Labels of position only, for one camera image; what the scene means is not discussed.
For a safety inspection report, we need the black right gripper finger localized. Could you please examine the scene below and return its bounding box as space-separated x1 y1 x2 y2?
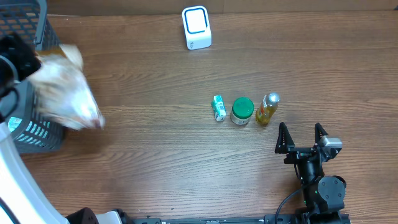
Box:
315 123 328 144
275 122 295 154

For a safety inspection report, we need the yellow oil bottle silver cap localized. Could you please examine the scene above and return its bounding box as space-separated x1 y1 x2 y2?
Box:
256 92 280 126

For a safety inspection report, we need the green lid white jar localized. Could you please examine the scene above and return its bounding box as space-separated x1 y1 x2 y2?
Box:
230 97 254 125

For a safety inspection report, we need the small teal packet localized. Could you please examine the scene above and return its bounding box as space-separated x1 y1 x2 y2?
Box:
211 95 227 122

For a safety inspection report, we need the white orange snack packet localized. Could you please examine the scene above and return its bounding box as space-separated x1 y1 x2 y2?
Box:
28 44 105 130

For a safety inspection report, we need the teal tissue pack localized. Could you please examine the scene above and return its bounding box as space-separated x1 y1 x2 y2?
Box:
8 117 50 147

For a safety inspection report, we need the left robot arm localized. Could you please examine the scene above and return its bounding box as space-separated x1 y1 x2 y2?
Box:
1 32 133 224

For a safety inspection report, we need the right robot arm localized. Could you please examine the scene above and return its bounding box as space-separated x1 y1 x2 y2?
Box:
274 122 351 224

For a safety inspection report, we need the white barcode scanner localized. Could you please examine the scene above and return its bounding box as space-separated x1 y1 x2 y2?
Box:
182 6 212 50

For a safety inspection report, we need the dark grey plastic mesh basket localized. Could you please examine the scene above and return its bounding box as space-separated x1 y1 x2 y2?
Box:
1 0 65 153

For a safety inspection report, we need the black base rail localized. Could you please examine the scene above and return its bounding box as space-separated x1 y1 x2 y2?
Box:
130 214 352 224

